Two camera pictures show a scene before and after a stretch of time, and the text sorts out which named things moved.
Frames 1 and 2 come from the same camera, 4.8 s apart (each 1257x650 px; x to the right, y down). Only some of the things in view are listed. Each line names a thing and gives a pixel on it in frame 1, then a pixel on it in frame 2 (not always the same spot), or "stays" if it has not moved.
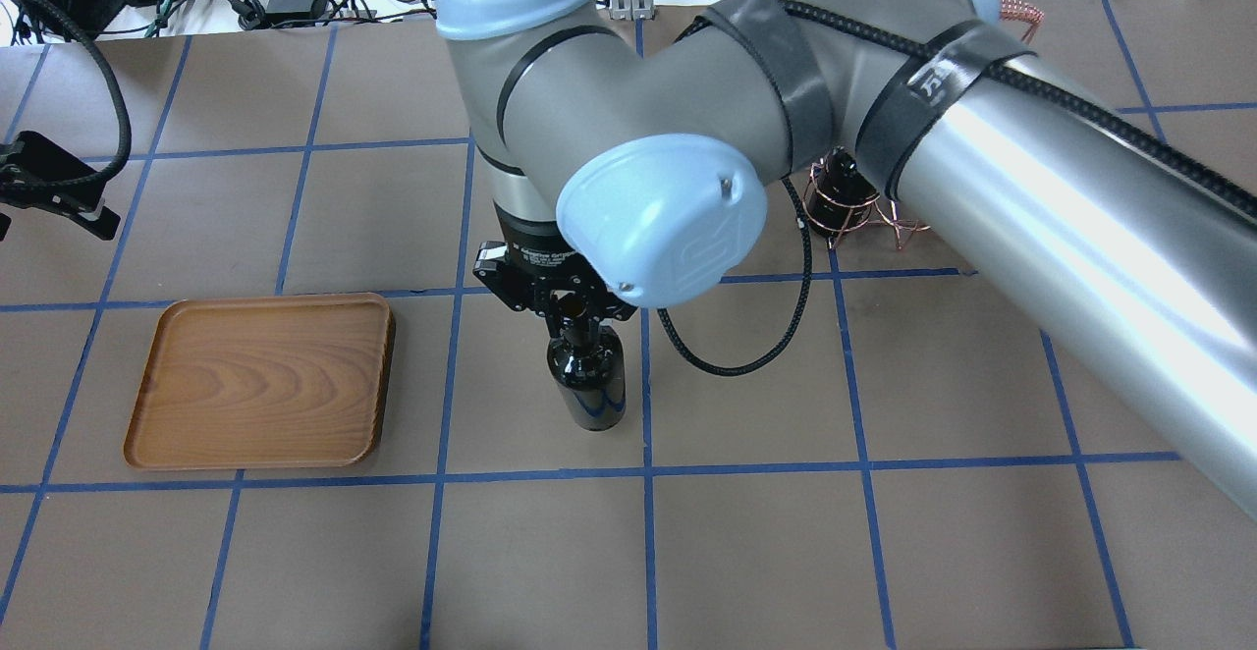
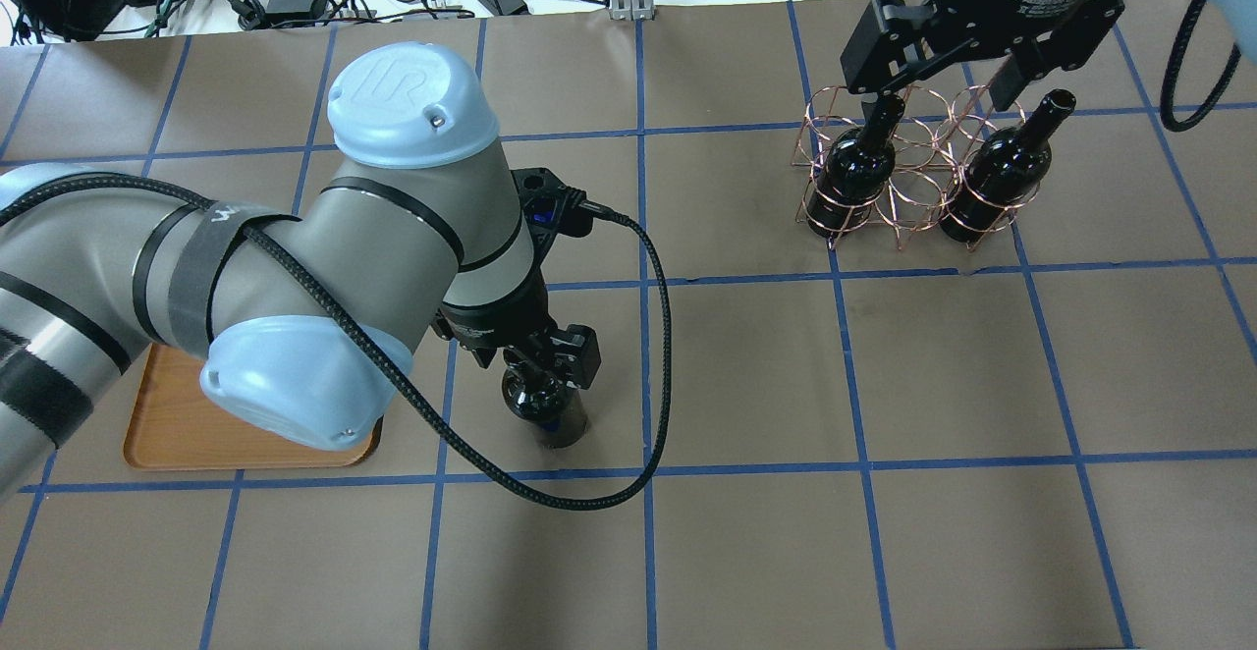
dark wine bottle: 589,366 to 554,407
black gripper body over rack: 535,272 to 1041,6
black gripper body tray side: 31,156 to 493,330
